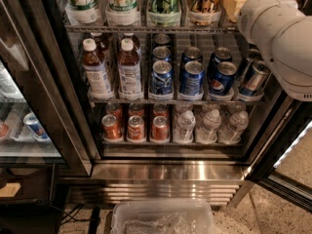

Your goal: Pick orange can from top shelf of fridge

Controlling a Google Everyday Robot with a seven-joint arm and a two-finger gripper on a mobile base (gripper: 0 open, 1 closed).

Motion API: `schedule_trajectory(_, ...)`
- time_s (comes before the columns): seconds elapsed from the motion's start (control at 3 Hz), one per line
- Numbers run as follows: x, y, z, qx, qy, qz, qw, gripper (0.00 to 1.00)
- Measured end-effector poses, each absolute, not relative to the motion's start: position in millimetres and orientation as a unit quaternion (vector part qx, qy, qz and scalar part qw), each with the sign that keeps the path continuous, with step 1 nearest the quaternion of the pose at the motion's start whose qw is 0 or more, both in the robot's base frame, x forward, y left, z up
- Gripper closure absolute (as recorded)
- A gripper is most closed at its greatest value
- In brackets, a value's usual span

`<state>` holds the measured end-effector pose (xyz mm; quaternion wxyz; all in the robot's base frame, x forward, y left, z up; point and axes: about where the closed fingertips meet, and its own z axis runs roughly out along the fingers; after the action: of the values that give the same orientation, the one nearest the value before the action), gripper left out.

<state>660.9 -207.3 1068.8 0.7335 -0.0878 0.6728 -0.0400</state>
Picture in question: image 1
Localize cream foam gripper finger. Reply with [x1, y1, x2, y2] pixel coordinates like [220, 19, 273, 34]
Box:
[220, 0, 248, 22]

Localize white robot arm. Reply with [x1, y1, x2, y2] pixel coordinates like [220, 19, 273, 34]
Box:
[220, 0, 312, 101]

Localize gold tall can left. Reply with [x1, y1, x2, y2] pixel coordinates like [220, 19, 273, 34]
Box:
[186, 0, 221, 26]

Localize blue can second row right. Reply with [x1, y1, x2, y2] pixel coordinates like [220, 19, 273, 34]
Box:
[209, 47, 232, 69]

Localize blue can second row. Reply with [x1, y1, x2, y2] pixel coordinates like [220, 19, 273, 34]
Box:
[181, 46, 203, 65]
[209, 47, 232, 69]
[152, 47, 172, 62]

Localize blue can second row middle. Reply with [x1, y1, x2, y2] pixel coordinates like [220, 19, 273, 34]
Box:
[181, 46, 203, 65]

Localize silver blue slim can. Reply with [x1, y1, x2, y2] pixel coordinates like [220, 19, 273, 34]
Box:
[239, 60, 270, 101]

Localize blue pepsi can front right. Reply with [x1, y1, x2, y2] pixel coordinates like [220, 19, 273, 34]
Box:
[209, 61, 237, 96]

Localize blue pepsi can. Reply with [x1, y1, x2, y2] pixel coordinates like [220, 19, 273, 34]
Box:
[178, 61, 205, 100]
[209, 61, 237, 96]

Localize blue can second row left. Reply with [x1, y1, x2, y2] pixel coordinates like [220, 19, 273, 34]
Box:
[152, 47, 172, 62]

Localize blue pepsi can front middle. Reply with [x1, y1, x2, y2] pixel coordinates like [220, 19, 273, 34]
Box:
[178, 61, 205, 100]

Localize white orange green tall can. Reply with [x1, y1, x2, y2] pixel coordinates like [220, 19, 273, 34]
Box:
[106, 0, 138, 26]

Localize blue can front left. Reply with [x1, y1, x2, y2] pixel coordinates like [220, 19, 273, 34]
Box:
[149, 60, 174, 100]

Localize orange soda can front right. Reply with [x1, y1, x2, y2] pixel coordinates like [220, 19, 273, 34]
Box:
[151, 116, 169, 142]

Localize orange soda can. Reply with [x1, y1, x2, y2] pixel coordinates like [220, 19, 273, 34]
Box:
[101, 114, 122, 140]
[128, 115, 144, 140]
[151, 116, 169, 142]

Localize orange soda can front middle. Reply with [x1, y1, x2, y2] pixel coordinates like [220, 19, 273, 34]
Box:
[128, 115, 144, 140]

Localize orange soda can front left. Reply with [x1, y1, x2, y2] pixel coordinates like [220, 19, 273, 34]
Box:
[101, 114, 122, 140]

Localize open fridge door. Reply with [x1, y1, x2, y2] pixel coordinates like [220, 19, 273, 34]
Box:
[251, 102, 312, 213]

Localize steel fridge base grille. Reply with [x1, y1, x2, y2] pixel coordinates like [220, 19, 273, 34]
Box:
[67, 161, 245, 206]

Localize neighbouring fridge glass door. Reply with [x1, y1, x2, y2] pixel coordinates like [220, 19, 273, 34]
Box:
[1, 0, 97, 176]

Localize white blue can neighbouring fridge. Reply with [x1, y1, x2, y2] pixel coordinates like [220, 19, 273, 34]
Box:
[23, 112, 49, 141]

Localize brown tea bottle right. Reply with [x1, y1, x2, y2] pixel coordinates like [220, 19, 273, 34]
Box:
[117, 38, 142, 100]

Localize brown tea bottle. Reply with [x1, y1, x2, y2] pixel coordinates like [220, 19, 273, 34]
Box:
[82, 38, 112, 98]
[117, 38, 142, 100]

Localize clear water bottle right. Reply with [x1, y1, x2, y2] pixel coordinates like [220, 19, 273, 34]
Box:
[218, 110, 249, 145]

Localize clear water bottle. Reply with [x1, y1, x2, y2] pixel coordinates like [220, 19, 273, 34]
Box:
[196, 109, 221, 144]
[218, 110, 249, 145]
[174, 110, 196, 143]

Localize clear water bottle middle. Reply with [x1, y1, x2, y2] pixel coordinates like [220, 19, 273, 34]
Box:
[196, 109, 221, 144]

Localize clear water bottle left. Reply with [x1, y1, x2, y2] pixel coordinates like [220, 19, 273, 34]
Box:
[174, 110, 196, 143]

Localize brown tea bottle left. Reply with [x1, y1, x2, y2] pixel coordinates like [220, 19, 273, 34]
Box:
[82, 38, 112, 98]

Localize clear plastic bin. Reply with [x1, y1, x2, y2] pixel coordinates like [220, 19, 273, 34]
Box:
[110, 198, 215, 234]

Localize bubble wrap in bin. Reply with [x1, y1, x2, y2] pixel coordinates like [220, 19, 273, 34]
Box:
[122, 213, 196, 234]

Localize black cable on floor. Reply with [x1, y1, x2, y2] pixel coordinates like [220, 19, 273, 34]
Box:
[59, 204, 101, 234]

